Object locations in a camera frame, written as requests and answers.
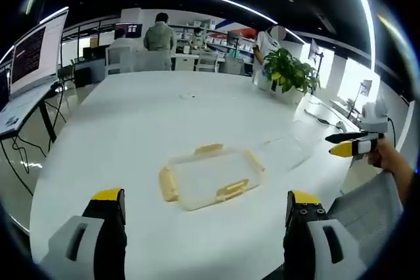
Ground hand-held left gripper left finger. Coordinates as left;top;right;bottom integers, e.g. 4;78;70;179
38;188;128;280

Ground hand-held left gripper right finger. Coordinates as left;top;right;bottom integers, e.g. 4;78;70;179
283;190;367;280

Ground clear lid with yellow buckles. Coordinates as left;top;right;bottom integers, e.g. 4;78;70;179
158;143;266;212

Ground person's right hand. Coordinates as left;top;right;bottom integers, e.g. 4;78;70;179
366;136;415;176

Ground clear plastic sheet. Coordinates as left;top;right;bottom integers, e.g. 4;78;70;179
258;118;316;171

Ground grey mesh chair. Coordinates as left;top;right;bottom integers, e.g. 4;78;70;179
327;170;405;263

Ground black tripod stand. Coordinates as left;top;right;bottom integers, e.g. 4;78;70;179
310;38;326;76

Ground green potted plant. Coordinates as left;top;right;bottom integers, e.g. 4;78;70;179
256;47;322;104

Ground white side desk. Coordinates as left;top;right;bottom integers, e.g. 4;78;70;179
0;78;65;153

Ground white office chair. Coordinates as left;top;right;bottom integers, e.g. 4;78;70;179
196;50;220;73
104;45;136;76

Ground large computer monitor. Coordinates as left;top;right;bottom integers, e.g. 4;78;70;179
9;7;70;98

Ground dark background monitor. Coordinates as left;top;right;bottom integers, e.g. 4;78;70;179
114;22;144;40

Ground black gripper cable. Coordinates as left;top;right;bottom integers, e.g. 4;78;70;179
386;115;398;151

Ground white cable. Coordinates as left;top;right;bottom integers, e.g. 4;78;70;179
303;100;346;129

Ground black cables under desk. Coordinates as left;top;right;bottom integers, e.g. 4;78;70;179
9;86;68;197

